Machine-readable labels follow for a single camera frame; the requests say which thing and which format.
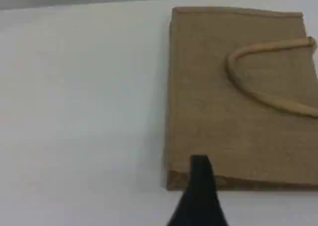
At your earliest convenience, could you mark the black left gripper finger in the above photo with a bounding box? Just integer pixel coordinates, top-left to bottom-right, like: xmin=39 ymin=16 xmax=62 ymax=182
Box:
xmin=165 ymin=154 xmax=230 ymax=226

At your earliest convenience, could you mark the brown jute tote bag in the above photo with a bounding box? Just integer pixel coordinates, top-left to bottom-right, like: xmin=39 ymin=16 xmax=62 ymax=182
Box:
xmin=163 ymin=6 xmax=318 ymax=192

